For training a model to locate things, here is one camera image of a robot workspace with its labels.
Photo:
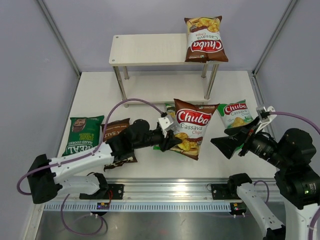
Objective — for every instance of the aluminium mounting rail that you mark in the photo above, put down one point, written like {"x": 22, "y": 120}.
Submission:
{"x": 160, "y": 190}

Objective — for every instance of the white two-tier shelf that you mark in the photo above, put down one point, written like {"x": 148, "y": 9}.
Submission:
{"x": 157, "y": 87}

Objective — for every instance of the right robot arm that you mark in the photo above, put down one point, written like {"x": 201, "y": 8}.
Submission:
{"x": 298, "y": 183}

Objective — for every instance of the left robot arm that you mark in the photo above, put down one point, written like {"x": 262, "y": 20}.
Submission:
{"x": 50, "y": 177}

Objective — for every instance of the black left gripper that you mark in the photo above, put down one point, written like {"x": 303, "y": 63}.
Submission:
{"x": 170, "y": 141}

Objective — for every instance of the brown Chuba cassava chips bag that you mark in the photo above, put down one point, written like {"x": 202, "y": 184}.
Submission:
{"x": 204, "y": 41}

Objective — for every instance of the green Chuba bag right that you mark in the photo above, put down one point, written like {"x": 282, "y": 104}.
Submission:
{"x": 234, "y": 114}

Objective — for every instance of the brown Chuba bag text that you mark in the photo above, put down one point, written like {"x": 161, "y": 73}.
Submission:
{"x": 192, "y": 121}

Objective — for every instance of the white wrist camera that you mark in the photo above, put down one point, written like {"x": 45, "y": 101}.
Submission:
{"x": 167, "y": 124}
{"x": 265, "y": 116}

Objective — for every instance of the white slotted cable duct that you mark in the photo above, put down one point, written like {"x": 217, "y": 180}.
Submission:
{"x": 157, "y": 207}

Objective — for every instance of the green Real hand cooked bag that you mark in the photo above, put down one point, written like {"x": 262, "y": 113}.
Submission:
{"x": 84, "y": 134}

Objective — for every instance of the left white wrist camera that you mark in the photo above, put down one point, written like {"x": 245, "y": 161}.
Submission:
{"x": 167, "y": 124}

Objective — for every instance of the brown Kettle potato chips bag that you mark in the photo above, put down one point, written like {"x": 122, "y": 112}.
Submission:
{"x": 113, "y": 129}

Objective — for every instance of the green Chuba cassava chips bag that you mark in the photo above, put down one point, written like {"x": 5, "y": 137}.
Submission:
{"x": 170, "y": 109}

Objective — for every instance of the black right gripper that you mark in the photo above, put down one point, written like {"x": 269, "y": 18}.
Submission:
{"x": 228, "y": 144}

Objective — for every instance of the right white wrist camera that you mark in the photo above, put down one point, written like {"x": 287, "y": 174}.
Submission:
{"x": 265, "y": 116}

